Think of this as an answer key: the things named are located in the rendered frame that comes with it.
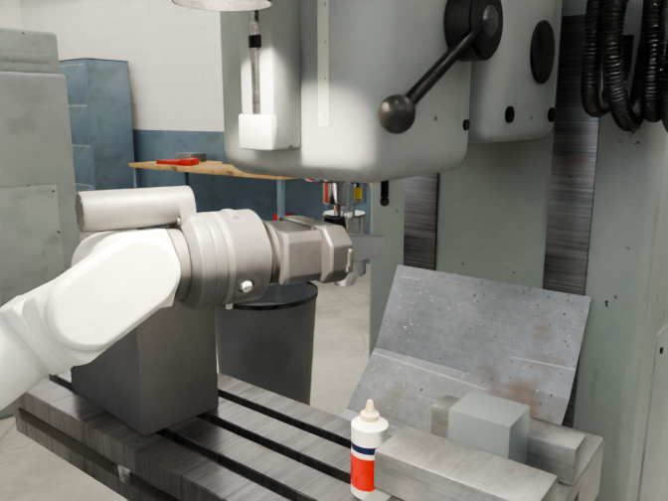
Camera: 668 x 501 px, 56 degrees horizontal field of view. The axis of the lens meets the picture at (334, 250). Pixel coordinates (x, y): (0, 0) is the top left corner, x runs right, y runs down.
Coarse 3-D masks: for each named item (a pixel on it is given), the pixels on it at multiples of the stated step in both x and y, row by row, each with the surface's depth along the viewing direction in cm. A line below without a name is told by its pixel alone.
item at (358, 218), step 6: (324, 216) 65; (330, 216) 64; (336, 216) 64; (342, 216) 64; (348, 216) 64; (354, 216) 64; (360, 216) 64; (366, 216) 65; (330, 222) 64; (336, 222) 64; (342, 222) 63; (348, 222) 64; (354, 222) 64; (360, 222) 64; (366, 222) 65
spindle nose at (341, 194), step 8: (328, 184) 63; (336, 184) 63; (344, 184) 63; (352, 184) 63; (360, 184) 63; (328, 192) 63; (336, 192) 63; (344, 192) 63; (352, 192) 63; (328, 200) 64; (336, 200) 63; (344, 200) 63; (352, 200) 63; (360, 200) 64
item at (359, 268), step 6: (348, 228) 64; (354, 228) 64; (360, 228) 64; (366, 228) 65; (366, 234) 66; (354, 264) 65; (360, 264) 65; (354, 270) 65; (360, 270) 65; (348, 276) 65; (354, 276) 65
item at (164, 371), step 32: (160, 320) 80; (192, 320) 84; (128, 352) 80; (160, 352) 81; (192, 352) 84; (96, 384) 89; (128, 384) 81; (160, 384) 81; (192, 384) 85; (128, 416) 83; (160, 416) 82; (192, 416) 86
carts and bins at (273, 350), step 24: (288, 288) 292; (312, 288) 280; (216, 312) 260; (240, 312) 250; (264, 312) 249; (288, 312) 252; (312, 312) 265; (216, 336) 265; (240, 336) 253; (264, 336) 252; (288, 336) 255; (312, 336) 270; (240, 360) 256; (264, 360) 255; (288, 360) 258; (312, 360) 277; (264, 384) 258; (288, 384) 261
